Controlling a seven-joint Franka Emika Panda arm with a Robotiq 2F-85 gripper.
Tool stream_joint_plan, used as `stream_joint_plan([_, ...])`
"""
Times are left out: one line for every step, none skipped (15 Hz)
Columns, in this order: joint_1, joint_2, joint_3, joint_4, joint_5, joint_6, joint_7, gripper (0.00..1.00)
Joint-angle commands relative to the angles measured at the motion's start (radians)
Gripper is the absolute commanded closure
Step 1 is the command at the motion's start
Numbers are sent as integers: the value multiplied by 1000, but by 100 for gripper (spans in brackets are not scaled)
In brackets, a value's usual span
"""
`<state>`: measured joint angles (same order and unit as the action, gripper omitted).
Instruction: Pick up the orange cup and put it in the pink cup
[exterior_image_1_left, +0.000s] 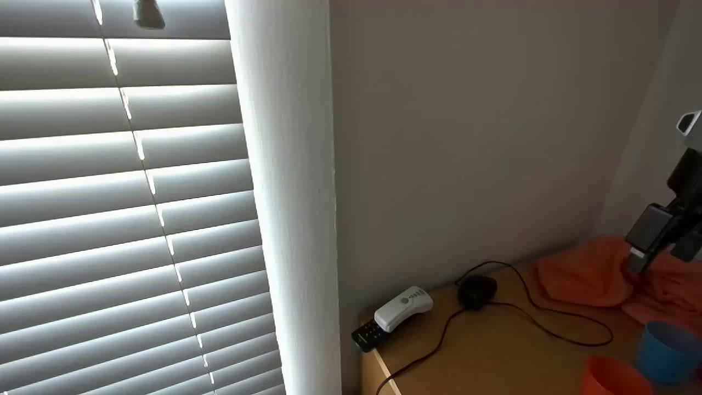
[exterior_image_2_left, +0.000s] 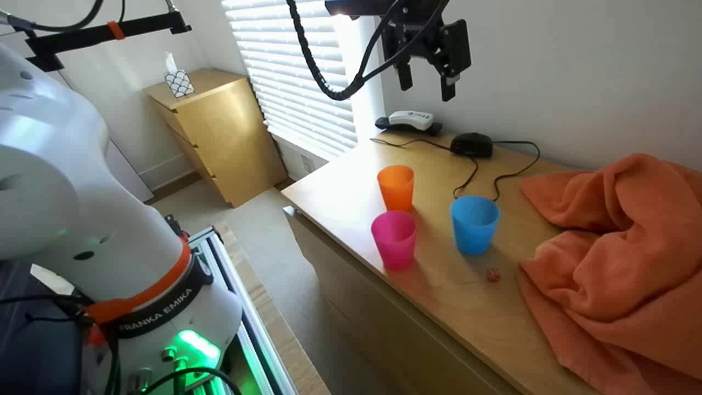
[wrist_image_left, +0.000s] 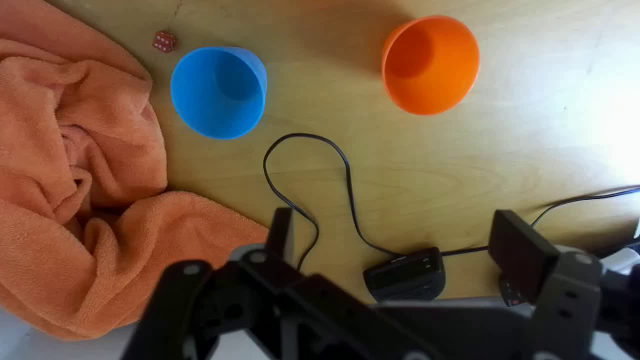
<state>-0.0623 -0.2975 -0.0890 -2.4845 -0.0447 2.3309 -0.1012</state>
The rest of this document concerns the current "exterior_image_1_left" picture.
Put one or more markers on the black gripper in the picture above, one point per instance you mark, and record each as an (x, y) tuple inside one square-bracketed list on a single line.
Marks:
[(688, 211)]

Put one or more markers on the orange plastic cup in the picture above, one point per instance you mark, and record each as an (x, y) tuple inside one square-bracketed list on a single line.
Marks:
[(613, 375)]

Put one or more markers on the blue plastic cup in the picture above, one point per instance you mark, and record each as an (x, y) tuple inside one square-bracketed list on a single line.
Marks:
[(668, 353)]

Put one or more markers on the peach orange towel cloth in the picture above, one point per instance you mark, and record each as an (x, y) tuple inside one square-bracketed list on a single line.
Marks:
[(585, 275)]

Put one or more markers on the black round puck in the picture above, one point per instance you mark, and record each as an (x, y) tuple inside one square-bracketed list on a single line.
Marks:
[(477, 289)]

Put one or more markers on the white handheld device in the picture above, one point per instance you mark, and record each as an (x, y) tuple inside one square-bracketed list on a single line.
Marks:
[(403, 307)]

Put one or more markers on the black flat device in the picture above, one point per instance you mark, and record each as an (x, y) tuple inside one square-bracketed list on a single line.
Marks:
[(368, 335)]

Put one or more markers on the dark blind tilt knob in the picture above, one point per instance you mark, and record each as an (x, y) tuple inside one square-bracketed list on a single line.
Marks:
[(151, 14)]

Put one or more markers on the white window blinds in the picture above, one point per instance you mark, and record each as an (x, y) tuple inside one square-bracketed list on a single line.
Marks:
[(80, 219)]

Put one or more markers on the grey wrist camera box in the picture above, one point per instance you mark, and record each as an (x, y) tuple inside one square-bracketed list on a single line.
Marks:
[(646, 229)]

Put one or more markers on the white window frame post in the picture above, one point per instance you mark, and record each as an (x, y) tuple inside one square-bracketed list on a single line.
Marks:
[(292, 189)]

